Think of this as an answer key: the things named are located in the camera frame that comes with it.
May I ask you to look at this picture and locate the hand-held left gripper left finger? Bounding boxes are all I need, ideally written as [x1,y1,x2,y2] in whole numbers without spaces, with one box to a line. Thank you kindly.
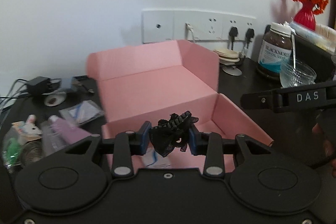
[64,121,153,179]

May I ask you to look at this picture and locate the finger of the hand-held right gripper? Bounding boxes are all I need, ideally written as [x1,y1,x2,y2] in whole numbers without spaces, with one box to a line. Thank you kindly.
[241,90,282,113]

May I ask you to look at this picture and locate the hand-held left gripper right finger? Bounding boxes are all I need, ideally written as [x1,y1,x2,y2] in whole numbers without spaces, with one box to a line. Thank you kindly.
[188,124,272,177]

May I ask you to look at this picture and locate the black bow hair clip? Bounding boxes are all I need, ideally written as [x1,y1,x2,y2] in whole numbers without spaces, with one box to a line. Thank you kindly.
[149,110,198,157]

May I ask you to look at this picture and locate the pink cardboard box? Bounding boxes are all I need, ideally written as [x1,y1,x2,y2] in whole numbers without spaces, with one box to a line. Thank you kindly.
[86,40,275,170]

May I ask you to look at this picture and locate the metal strainer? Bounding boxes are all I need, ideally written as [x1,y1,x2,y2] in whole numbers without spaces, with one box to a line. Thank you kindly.
[21,140,44,168]

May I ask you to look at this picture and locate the black desktop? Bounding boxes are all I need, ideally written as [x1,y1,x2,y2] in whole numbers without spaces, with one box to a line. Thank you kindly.
[0,57,336,174]

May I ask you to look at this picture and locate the person's right hand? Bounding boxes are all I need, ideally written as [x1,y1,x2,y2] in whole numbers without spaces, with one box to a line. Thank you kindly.
[312,122,336,179]

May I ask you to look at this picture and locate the clear glass cup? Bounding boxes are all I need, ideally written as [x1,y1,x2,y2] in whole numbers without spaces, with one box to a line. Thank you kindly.
[279,63,317,88]

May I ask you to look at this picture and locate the black cabinet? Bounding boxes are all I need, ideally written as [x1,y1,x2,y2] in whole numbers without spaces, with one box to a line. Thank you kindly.
[262,25,336,83]

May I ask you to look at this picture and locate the silver spoon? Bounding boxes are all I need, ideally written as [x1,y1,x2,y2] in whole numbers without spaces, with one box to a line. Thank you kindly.
[290,26,298,69]

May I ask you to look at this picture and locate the brown supplement bottle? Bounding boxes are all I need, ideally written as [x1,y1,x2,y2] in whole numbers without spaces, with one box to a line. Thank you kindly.
[257,22,293,80]

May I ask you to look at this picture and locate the beige round holder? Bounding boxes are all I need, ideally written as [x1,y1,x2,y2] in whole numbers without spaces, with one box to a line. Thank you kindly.
[213,48,242,76]

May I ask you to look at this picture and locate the clear foil sachet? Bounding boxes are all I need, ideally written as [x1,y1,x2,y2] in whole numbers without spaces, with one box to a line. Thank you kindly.
[59,100,104,126]

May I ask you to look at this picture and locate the cotton swab box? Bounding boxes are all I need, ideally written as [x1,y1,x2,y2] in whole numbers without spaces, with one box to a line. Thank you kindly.
[315,23,336,52]

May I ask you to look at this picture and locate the pink squeeze tube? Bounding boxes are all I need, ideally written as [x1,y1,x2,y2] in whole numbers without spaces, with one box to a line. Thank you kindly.
[47,115,91,147]

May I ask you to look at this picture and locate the red vase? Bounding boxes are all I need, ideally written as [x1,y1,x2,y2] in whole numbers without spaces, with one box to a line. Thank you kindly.
[293,1,316,31]

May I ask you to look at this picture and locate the blue-grey plug adapter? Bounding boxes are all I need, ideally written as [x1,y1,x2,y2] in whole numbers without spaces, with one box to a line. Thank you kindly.
[60,76,79,92]

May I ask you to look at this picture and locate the white tape roll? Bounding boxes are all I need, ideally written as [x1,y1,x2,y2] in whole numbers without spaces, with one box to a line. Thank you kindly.
[44,94,66,107]

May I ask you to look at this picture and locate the white bunny toy packet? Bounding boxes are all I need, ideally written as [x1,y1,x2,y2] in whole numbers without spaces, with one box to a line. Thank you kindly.
[12,114,43,141]

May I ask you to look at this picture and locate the black power adapter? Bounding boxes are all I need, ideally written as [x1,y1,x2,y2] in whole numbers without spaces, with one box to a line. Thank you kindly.
[27,76,51,96]

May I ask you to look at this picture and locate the green item in clear bag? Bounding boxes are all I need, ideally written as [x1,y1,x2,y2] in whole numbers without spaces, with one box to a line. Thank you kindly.
[3,132,24,167]

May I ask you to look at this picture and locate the black wall plug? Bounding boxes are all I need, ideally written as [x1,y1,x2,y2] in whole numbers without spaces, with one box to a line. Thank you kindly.
[245,28,256,50]
[228,26,239,50]

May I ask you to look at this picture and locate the white charging cable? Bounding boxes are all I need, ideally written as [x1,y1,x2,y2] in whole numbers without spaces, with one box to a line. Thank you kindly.
[185,22,196,42]

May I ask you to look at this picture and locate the white wall socket strip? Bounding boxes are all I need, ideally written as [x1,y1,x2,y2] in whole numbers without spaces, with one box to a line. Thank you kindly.
[142,9,256,44]

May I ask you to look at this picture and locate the tangled cables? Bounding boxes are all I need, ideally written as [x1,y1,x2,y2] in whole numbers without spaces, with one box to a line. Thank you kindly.
[0,78,34,111]

